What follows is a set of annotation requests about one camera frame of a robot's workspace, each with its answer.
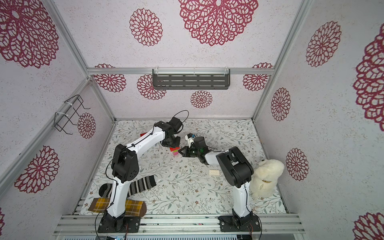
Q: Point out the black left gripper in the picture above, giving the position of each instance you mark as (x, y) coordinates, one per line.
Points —
(177, 144)

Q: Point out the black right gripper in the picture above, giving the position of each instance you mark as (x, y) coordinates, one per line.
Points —
(189, 150)

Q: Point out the cream lego plate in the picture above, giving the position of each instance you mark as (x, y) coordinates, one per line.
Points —
(214, 172)

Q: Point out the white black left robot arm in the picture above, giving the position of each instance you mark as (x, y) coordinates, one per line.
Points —
(125, 162)

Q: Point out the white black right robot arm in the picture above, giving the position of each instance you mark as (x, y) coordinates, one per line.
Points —
(236, 168)

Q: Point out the yellow brown plaid sock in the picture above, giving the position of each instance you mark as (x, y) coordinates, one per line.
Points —
(133, 208)

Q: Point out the black white striped sock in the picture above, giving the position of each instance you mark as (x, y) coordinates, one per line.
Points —
(136, 187)

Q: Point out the white plush toy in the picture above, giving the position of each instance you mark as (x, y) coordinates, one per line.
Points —
(265, 178)

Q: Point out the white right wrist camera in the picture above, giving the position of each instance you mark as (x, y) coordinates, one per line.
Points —
(190, 139)

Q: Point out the dark grey wall shelf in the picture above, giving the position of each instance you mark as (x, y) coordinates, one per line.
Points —
(191, 80)

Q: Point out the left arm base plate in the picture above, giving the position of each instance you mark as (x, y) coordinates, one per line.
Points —
(121, 224)

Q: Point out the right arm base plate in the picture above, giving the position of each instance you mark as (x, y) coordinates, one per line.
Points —
(250, 223)

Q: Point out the black wire wall rack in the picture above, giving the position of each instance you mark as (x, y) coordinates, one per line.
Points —
(62, 119)

